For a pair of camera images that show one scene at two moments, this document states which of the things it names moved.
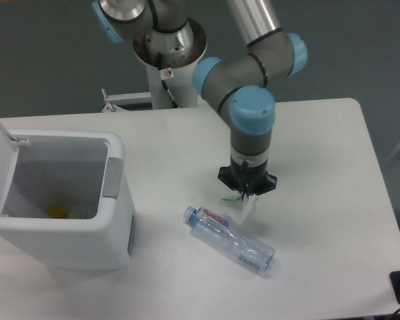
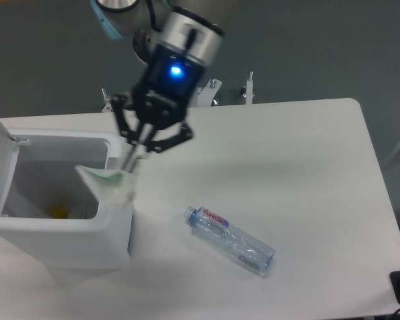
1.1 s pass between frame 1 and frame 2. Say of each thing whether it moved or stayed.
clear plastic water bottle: stayed
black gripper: moved
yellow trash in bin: stayed
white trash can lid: stayed
